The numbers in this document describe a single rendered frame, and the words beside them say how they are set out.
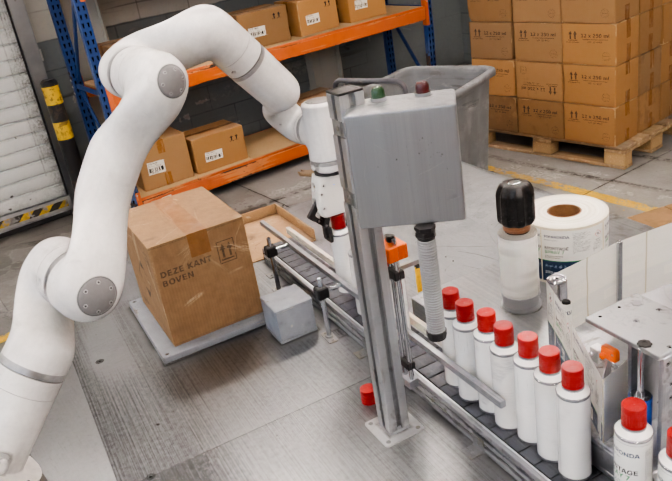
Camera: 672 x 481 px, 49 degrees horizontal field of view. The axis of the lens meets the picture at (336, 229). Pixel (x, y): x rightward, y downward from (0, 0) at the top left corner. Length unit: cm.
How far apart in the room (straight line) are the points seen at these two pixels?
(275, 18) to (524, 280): 405
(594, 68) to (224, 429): 369
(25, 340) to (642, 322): 101
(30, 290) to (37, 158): 412
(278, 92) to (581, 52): 346
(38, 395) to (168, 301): 48
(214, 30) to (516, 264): 79
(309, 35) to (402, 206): 445
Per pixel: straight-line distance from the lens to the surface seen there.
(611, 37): 469
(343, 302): 180
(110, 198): 135
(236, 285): 183
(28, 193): 559
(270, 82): 149
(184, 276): 178
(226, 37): 143
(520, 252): 162
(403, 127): 111
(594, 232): 176
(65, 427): 174
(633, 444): 112
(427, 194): 115
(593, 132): 490
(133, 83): 131
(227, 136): 529
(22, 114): 547
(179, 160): 518
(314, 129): 161
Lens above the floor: 177
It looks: 24 degrees down
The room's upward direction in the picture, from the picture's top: 9 degrees counter-clockwise
